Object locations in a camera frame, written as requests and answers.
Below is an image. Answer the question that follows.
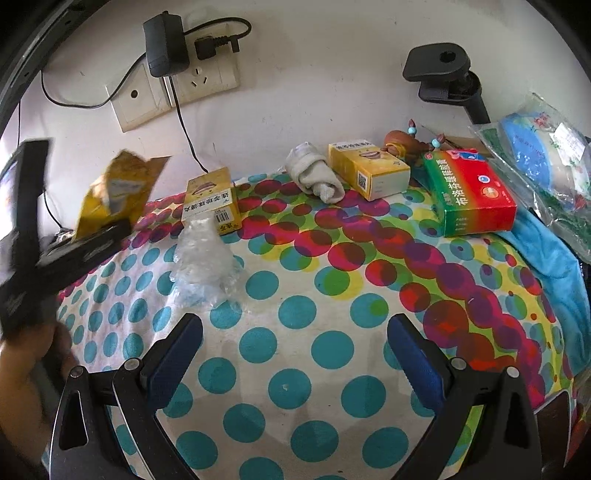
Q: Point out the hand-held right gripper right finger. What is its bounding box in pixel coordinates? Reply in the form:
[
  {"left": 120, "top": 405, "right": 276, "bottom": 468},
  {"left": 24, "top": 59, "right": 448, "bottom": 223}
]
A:
[{"left": 387, "top": 313, "right": 543, "bottom": 480}]

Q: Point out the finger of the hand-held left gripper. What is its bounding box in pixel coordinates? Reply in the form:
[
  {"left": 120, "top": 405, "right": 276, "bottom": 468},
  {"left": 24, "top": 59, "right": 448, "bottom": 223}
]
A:
[{"left": 34, "top": 218, "right": 134, "bottom": 278}]

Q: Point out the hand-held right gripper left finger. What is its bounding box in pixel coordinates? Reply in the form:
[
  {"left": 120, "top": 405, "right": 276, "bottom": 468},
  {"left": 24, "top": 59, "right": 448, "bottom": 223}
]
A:
[{"left": 48, "top": 313, "right": 204, "bottom": 480}]

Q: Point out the yellow snack bag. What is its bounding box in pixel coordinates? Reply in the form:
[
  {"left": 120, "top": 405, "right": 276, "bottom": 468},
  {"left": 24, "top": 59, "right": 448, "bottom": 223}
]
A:
[{"left": 75, "top": 148, "right": 172, "bottom": 241}]

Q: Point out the person's left hand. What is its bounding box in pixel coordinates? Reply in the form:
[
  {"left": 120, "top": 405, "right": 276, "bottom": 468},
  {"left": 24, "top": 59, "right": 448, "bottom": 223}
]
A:
[{"left": 0, "top": 322, "right": 78, "bottom": 439}]

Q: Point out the clear plastic wrapped bundle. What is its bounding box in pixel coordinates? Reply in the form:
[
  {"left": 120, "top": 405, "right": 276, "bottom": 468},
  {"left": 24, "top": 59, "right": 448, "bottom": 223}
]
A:
[{"left": 170, "top": 217, "right": 245, "bottom": 308}]

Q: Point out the polka dot cloth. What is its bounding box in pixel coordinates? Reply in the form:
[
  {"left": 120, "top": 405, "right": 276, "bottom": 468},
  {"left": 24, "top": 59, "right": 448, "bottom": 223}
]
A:
[{"left": 41, "top": 159, "right": 583, "bottom": 480}]

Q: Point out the yellow medicine box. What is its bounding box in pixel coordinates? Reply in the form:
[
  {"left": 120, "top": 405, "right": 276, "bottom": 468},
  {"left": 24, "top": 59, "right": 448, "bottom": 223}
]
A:
[
  {"left": 328, "top": 138, "right": 411, "bottom": 201},
  {"left": 186, "top": 167, "right": 242, "bottom": 237}
]

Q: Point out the blue cloth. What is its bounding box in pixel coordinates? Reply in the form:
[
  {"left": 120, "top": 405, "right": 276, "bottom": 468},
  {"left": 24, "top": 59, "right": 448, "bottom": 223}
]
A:
[{"left": 494, "top": 208, "right": 585, "bottom": 319}]

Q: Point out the green red medicine box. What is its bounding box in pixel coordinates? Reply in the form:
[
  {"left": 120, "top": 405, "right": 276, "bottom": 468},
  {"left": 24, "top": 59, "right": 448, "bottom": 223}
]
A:
[{"left": 422, "top": 148, "right": 518, "bottom": 238}]

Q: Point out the grey white rolled sock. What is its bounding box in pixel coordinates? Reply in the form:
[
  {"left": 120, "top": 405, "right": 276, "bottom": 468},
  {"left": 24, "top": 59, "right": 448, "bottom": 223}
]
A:
[{"left": 284, "top": 143, "right": 346, "bottom": 203}]

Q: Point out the black power adapter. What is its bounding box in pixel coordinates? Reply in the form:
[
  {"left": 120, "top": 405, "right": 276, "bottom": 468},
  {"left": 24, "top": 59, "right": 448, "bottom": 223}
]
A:
[{"left": 142, "top": 11, "right": 191, "bottom": 79}]

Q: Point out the brown wooden figurine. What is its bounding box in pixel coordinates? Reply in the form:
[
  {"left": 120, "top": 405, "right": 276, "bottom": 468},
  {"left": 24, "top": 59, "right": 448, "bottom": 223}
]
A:
[{"left": 382, "top": 117, "right": 448, "bottom": 169}]

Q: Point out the clear bag with blue contents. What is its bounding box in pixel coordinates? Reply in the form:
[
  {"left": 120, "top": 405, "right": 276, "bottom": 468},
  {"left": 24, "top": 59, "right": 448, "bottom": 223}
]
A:
[{"left": 468, "top": 92, "right": 591, "bottom": 266}]

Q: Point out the thin black adapter cable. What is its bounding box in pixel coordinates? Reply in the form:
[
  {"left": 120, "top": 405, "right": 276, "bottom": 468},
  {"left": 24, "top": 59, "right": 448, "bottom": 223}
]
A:
[{"left": 39, "top": 53, "right": 151, "bottom": 110}]

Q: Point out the white coaxial wall plate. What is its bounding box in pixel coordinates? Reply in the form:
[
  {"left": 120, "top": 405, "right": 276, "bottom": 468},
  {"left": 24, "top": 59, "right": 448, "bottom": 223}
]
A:
[{"left": 104, "top": 60, "right": 175, "bottom": 133}]

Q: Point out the black hanging cable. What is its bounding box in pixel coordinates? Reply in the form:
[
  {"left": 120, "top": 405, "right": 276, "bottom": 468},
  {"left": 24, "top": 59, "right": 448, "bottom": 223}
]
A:
[{"left": 166, "top": 76, "right": 211, "bottom": 174}]

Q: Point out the white power wall socket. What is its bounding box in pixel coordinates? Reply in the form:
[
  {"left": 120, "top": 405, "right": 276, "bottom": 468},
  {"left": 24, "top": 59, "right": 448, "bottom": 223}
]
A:
[{"left": 170, "top": 25, "right": 242, "bottom": 106}]

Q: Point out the black wall plug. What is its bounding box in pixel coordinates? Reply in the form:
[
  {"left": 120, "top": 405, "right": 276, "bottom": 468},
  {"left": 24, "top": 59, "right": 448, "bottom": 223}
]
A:
[{"left": 185, "top": 16, "right": 252, "bottom": 61}]

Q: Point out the black clamp mount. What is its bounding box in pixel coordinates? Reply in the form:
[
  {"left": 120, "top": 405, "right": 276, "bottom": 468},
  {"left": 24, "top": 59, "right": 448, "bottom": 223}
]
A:
[{"left": 402, "top": 42, "right": 490, "bottom": 125}]

